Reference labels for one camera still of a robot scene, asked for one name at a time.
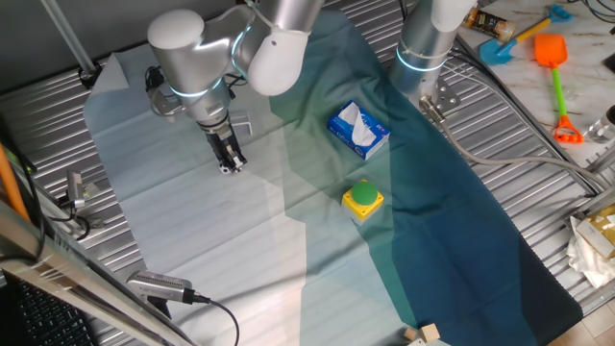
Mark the blue tissue box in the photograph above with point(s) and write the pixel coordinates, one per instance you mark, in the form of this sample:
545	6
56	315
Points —
372	144

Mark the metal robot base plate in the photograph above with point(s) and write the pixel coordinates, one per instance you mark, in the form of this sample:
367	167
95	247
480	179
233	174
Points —
447	96

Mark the small wooden cube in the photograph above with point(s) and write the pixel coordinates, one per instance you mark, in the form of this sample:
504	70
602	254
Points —
410	333

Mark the aluminium frame bar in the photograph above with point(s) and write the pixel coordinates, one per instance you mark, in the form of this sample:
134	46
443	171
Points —
72	283

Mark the yellow box green push button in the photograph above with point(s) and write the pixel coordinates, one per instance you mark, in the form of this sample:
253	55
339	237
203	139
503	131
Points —
363	192

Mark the clear glass bottle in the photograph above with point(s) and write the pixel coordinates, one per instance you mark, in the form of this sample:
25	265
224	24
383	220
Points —
600	130

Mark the grey metal pole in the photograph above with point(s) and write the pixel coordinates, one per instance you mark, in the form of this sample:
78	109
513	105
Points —
67	38

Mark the tan cardboard box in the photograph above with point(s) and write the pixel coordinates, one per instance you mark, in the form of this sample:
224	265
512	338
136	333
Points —
600	230

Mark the grey corrugated conduit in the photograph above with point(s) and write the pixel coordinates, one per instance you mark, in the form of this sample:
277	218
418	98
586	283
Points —
480	156

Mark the crumpled white paper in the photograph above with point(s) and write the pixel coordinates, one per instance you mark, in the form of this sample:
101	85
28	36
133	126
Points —
588	262

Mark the black keyboard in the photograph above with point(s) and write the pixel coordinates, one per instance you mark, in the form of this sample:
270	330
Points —
48	322

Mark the large wooden cube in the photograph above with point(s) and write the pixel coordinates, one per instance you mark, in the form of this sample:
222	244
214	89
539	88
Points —
429	332

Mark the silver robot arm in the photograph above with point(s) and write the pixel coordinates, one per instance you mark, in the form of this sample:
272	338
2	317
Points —
192	53

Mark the orange rod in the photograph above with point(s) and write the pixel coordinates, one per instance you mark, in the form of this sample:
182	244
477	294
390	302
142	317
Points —
9	182

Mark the blue green patterned tablecloth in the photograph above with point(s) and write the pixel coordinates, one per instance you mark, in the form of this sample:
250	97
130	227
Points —
216	240

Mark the black clamp tool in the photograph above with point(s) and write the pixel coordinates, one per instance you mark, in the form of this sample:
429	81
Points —
75	187

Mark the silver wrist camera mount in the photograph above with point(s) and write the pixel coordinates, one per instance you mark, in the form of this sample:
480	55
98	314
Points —
163	103

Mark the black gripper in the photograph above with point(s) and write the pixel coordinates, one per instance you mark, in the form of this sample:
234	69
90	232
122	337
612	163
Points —
221	139

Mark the brown label bottle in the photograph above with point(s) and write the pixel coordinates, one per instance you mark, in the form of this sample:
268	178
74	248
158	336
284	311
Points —
490	24

